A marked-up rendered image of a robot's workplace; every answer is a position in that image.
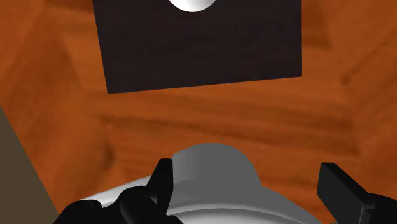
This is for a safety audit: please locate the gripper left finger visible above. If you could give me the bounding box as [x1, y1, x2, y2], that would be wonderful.
[53, 158, 185, 224]

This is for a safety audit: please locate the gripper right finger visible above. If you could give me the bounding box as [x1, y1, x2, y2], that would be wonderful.
[316, 162, 397, 224]

